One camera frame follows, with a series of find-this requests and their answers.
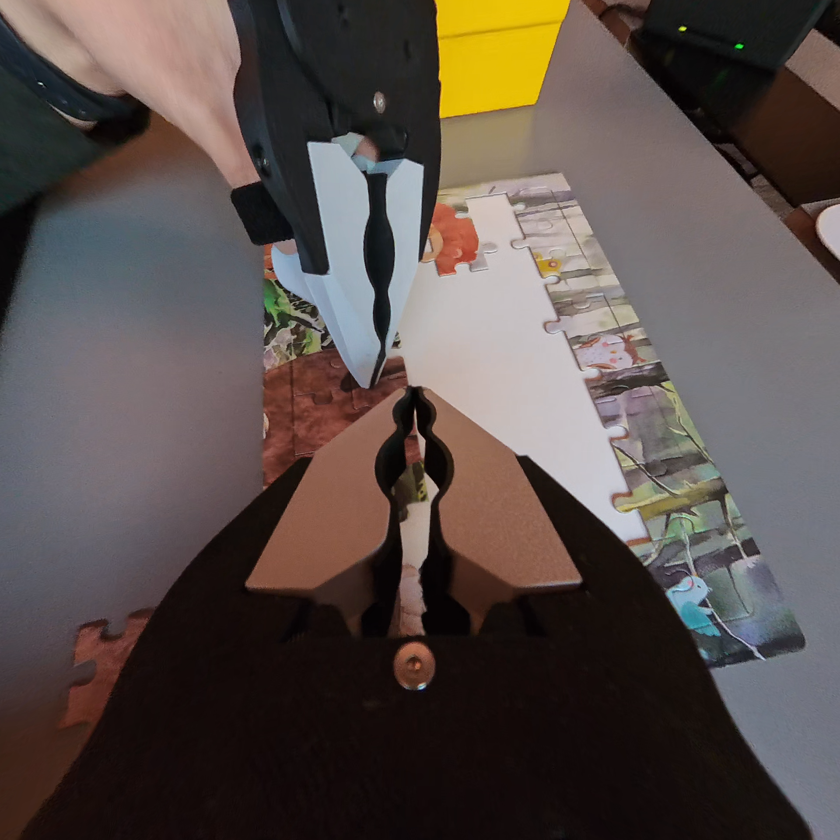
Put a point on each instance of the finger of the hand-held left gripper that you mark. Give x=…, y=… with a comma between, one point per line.
x=407, y=229
x=341, y=229

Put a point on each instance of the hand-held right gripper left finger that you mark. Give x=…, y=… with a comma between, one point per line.
x=328, y=525

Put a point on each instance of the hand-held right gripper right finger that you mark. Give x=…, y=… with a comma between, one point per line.
x=499, y=525

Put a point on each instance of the jigsaw puzzle board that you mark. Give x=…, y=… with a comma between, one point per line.
x=499, y=341

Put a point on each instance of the yellow plastic bin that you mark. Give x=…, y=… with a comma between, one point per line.
x=492, y=65

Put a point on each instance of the puzzle pieces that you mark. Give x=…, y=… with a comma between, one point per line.
x=98, y=663

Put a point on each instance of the person's left forearm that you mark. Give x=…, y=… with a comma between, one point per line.
x=33, y=151

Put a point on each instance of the person's left hand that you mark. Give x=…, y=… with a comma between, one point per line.
x=164, y=52

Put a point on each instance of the black wristband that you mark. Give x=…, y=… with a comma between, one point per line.
x=65, y=98

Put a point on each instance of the black box with green lights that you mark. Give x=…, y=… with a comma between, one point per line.
x=722, y=26

